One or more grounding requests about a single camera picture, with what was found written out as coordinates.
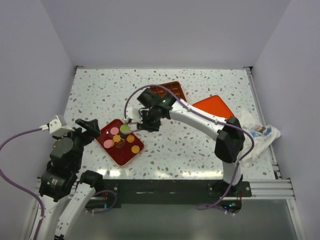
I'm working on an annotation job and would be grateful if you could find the red cookie tray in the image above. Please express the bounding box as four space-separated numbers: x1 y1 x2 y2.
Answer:
96 119 144 167

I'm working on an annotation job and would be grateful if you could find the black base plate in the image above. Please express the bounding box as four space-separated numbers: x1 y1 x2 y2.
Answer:
84 178 251 213

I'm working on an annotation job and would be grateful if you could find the orange cookie lower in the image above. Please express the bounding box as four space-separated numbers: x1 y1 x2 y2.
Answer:
131 145 140 154

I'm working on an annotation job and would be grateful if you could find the orange cookie upper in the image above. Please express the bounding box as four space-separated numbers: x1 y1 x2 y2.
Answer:
126 134 135 143

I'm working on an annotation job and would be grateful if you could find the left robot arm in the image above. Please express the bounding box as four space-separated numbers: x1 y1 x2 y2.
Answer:
29 115 104 240

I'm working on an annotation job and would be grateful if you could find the pink cookie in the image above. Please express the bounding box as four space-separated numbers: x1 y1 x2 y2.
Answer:
103 139 115 149
110 127 120 135

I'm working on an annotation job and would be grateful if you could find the orange compartment cookie box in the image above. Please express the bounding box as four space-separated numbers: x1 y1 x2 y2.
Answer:
150 81 187 102

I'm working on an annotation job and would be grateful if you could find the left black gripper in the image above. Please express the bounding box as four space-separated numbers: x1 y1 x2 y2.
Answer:
53 117 100 170

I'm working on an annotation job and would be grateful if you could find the black cookie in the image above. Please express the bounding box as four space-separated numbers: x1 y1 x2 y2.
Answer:
120 132 128 139

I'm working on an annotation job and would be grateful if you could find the orange box lid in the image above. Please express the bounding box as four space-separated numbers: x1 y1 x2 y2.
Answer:
193 95 235 119

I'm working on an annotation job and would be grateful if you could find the white crumpled plastic bag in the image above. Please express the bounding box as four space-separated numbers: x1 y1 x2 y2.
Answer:
237 109 281 167

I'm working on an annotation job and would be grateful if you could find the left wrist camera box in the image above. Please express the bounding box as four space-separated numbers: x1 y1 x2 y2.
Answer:
48 115 75 137

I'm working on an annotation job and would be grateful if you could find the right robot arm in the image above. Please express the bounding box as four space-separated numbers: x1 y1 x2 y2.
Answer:
137 88 245 197

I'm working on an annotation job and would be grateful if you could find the orange flower cookie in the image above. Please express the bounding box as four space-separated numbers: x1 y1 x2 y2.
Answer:
112 134 122 143

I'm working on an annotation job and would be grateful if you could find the green cookie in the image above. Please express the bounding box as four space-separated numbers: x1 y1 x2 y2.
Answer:
119 124 131 133

